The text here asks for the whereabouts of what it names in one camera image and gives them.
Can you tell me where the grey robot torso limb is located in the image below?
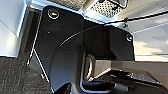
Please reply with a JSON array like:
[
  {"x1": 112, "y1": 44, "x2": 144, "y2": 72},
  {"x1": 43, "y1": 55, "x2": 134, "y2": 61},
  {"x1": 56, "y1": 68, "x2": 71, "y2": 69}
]
[{"x1": 78, "y1": 51, "x2": 116, "y2": 94}]

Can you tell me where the round silver base bolt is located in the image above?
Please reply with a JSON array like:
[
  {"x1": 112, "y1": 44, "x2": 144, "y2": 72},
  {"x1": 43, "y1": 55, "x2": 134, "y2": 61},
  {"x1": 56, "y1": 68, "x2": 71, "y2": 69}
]
[
  {"x1": 47, "y1": 8, "x2": 60, "y2": 20},
  {"x1": 125, "y1": 33, "x2": 134, "y2": 42}
]

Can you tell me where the brown storage basket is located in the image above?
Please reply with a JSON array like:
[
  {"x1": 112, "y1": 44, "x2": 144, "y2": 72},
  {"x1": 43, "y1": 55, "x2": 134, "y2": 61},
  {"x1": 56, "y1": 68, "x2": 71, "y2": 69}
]
[{"x1": 89, "y1": 0, "x2": 129, "y2": 18}]

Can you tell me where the white wardrobe body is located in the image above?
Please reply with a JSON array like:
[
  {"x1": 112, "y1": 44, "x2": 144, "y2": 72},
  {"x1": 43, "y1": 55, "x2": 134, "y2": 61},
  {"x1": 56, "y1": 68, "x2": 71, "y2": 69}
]
[{"x1": 28, "y1": 0, "x2": 168, "y2": 64}]

